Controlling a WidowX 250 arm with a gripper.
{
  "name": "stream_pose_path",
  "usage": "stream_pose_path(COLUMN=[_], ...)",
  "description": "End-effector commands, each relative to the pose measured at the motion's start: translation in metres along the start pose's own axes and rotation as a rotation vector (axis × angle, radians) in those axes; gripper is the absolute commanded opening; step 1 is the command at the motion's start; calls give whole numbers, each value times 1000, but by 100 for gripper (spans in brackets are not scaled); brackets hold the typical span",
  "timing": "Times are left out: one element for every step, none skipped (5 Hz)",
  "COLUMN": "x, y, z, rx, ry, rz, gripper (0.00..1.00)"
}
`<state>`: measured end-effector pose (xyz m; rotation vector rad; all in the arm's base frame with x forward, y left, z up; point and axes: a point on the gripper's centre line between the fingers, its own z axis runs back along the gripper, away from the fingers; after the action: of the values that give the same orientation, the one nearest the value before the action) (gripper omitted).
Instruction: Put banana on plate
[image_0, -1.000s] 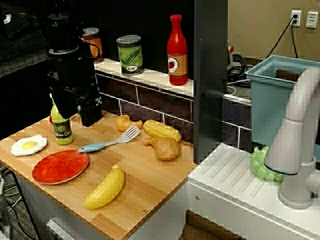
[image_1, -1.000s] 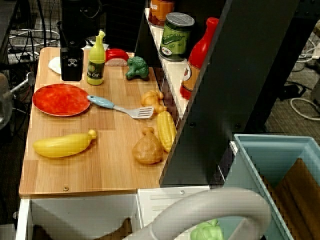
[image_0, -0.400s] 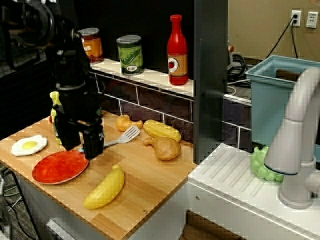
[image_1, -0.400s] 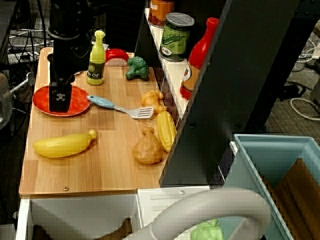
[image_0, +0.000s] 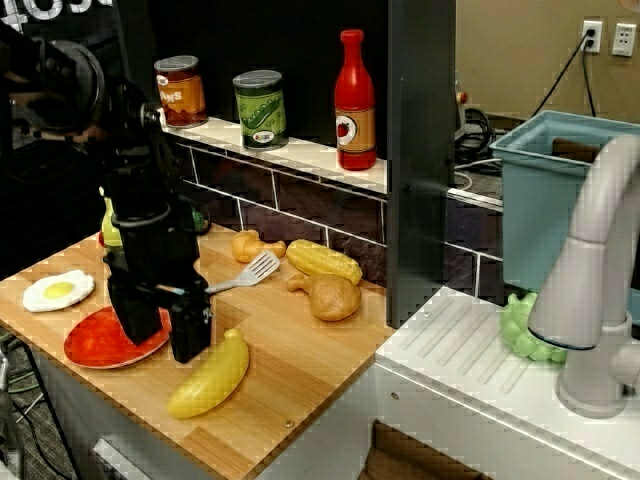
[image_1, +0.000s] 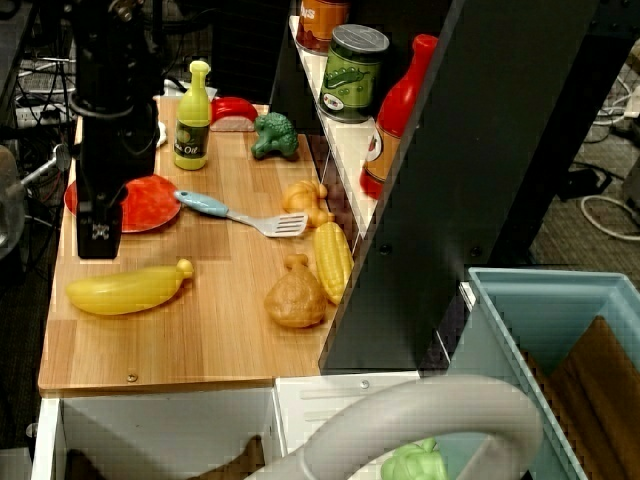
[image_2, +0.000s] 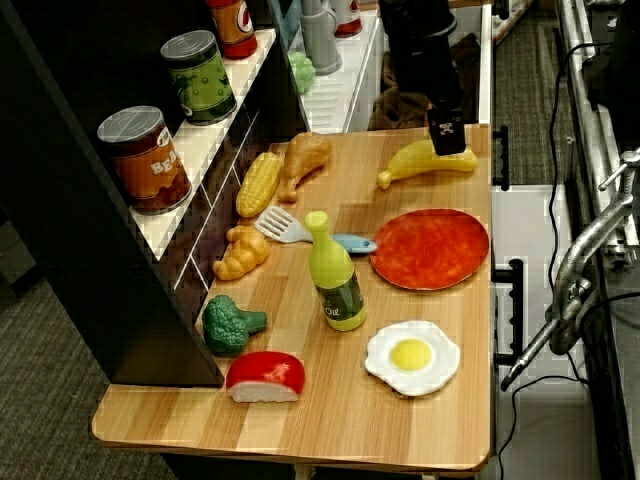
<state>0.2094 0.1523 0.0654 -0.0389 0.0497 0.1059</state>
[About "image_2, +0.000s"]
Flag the brown cloth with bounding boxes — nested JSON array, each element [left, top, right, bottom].
[[369, 33, 481, 132]]

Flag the grey spatula blue handle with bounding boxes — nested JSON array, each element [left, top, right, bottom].
[[253, 205, 378, 255]]

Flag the long black drawer handle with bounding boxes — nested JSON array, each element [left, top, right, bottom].
[[492, 258, 525, 365]]

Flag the orange toy croissant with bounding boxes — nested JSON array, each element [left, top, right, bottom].
[[212, 224, 271, 282]]

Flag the green toy broccoli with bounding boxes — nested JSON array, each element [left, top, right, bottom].
[[201, 294, 269, 358]]

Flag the aluminium frame rail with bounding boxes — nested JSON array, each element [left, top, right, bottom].
[[554, 0, 640, 261]]

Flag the white toy sink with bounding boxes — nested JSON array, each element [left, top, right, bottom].
[[289, 3, 494, 134]]

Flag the brown toy beans can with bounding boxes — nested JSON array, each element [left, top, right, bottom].
[[96, 105, 194, 216]]

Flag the toy fried egg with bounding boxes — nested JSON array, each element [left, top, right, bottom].
[[363, 320, 462, 399]]

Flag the green toy vegetable can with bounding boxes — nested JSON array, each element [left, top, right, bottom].
[[159, 29, 238, 126]]

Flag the yellow toy corn cob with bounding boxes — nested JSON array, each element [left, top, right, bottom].
[[234, 151, 283, 219]]

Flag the grey cup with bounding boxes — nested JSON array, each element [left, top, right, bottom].
[[298, 0, 344, 76]]

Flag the red white toy can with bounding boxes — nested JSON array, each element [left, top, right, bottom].
[[332, 0, 362, 37]]

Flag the orange red toy can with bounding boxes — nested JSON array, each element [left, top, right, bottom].
[[205, 0, 259, 60]]

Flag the red toy tuna sushi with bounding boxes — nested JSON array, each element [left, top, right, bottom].
[[225, 350, 306, 404]]

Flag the brown toy chicken drumstick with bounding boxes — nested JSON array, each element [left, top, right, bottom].
[[277, 132, 334, 204]]

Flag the black toy kitchen shelf unit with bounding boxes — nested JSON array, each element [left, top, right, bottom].
[[0, 0, 311, 389]]

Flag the yellow toy banana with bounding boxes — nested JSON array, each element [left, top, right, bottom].
[[376, 139, 480, 191]]

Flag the light green toy lettuce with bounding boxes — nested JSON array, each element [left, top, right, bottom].
[[288, 51, 317, 96]]

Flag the black cable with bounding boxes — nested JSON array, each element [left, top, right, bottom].
[[547, 42, 621, 286]]

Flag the red orange round plate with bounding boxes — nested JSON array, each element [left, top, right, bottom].
[[368, 208, 491, 292]]

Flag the green toy oil bottle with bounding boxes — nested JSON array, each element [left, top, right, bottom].
[[303, 210, 368, 332]]

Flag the short black drawer handle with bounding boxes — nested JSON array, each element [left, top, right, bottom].
[[492, 125, 510, 192]]

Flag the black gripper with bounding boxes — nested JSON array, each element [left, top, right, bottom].
[[388, 29, 468, 158]]

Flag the grey metal clamp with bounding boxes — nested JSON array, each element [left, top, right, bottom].
[[501, 148, 640, 392]]

